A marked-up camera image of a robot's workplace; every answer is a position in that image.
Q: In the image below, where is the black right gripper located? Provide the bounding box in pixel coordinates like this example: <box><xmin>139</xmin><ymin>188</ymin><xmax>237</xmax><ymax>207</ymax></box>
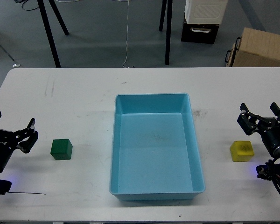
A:
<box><xmin>237</xmin><ymin>102</ymin><xmax>280</xmax><ymax>159</ymax></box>

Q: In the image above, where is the black table leg right rear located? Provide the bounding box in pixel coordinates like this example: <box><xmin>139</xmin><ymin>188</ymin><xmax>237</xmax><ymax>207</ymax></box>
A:
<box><xmin>159</xmin><ymin>0</ymin><xmax>167</xmax><ymax>32</ymax></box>

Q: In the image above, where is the black table leg left rear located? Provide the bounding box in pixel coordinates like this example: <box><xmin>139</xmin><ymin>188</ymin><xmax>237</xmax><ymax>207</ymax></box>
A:
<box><xmin>49</xmin><ymin>0</ymin><xmax>69</xmax><ymax>35</ymax></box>

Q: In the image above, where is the thin black cable tie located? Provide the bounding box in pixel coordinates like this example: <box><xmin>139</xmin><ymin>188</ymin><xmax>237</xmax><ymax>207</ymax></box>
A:
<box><xmin>7</xmin><ymin>191</ymin><xmax>46</xmax><ymax>195</ymax></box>

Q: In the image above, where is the green wooden cube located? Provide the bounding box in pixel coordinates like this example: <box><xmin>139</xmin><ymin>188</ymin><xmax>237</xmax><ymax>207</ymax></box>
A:
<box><xmin>50</xmin><ymin>139</ymin><xmax>73</xmax><ymax>160</ymax></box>

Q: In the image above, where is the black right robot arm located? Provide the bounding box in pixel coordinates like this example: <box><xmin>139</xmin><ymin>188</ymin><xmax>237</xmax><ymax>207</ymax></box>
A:
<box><xmin>237</xmin><ymin>102</ymin><xmax>280</xmax><ymax>195</ymax></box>

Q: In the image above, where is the black table leg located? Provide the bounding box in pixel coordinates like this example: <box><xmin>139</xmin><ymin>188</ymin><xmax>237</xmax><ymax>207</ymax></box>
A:
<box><xmin>37</xmin><ymin>0</ymin><xmax>61</xmax><ymax>68</ymax></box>
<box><xmin>49</xmin><ymin>0</ymin><xmax>69</xmax><ymax>35</ymax></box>
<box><xmin>165</xmin><ymin>0</ymin><xmax>173</xmax><ymax>65</ymax></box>
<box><xmin>159</xmin><ymin>0</ymin><xmax>167</xmax><ymax>32</ymax></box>

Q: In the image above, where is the black storage box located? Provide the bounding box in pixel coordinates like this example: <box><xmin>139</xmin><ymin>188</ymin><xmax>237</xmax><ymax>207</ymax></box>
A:
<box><xmin>181</xmin><ymin>20</ymin><xmax>219</xmax><ymax>44</ymax></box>

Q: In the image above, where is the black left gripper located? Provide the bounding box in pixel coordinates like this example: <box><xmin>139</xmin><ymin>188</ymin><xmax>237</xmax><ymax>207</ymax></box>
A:
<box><xmin>0</xmin><ymin>111</ymin><xmax>38</xmax><ymax>173</ymax></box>

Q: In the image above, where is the yellow wooden cube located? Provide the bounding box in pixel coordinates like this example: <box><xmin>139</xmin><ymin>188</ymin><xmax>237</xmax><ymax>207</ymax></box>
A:
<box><xmin>230</xmin><ymin>140</ymin><xmax>254</xmax><ymax>162</ymax></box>

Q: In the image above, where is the white hanging cable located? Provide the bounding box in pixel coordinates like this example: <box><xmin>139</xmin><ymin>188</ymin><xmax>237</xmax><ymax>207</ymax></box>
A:
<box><xmin>122</xmin><ymin>0</ymin><xmax>134</xmax><ymax>69</ymax></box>

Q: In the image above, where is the light blue plastic bin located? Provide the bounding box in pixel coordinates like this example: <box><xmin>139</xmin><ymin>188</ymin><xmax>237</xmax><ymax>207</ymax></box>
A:
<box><xmin>109</xmin><ymin>93</ymin><xmax>205</xmax><ymax>201</ymax></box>

